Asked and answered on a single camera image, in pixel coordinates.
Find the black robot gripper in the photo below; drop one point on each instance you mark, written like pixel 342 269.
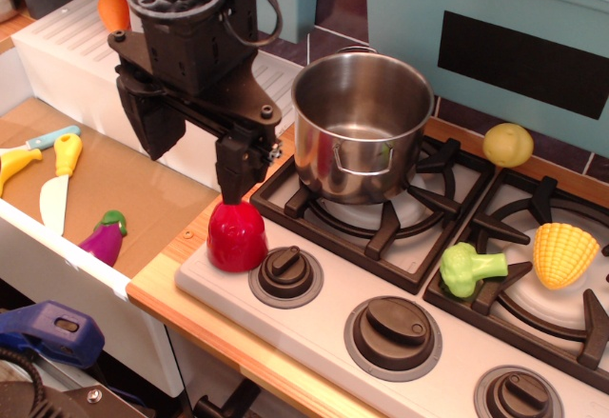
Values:
pixel 192 63

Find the red toy bell pepper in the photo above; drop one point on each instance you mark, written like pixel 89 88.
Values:
pixel 236 240

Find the right black stove knob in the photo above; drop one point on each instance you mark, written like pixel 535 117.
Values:
pixel 512 391

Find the orange toy carrot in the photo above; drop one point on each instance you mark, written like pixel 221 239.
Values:
pixel 114 14

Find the stainless steel pot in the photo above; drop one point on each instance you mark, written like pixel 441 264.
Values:
pixel 360 119

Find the teal toy oven cabinet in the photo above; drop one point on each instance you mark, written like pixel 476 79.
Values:
pixel 539 63

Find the purple toy eggplant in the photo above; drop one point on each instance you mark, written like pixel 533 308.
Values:
pixel 106 240

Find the yellow toy corn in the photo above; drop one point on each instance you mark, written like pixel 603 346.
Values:
pixel 562 253

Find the yellow toy potato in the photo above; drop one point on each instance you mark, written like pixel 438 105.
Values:
pixel 508 145

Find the middle black stove knob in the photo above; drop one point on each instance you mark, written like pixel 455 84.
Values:
pixel 393 339

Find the right black stove grate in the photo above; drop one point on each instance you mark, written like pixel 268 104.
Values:
pixel 564 328

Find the yellow handled toy knife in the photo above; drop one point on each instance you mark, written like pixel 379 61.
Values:
pixel 54 193

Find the black stove grate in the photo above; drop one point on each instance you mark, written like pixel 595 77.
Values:
pixel 564 328
pixel 400 240

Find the black stove knob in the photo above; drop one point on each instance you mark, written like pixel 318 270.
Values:
pixel 512 391
pixel 393 339
pixel 288 278

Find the yellow toy banana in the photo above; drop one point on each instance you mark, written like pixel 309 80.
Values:
pixel 14 161

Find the left black stove knob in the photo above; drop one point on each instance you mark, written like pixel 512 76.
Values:
pixel 288 278

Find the white toy sink basin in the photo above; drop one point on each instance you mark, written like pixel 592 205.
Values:
pixel 59 72

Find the grey toy stove top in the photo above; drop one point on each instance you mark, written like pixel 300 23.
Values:
pixel 313 335

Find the green toy broccoli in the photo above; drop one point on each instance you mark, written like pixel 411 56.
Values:
pixel 462 268

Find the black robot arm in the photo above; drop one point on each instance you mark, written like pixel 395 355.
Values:
pixel 192 64

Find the left black stove grate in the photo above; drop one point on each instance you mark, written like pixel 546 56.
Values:
pixel 400 240

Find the blue clamp tool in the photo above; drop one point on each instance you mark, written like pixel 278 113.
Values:
pixel 55 331

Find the blue handled toy knife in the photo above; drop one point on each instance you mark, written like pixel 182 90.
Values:
pixel 44 141

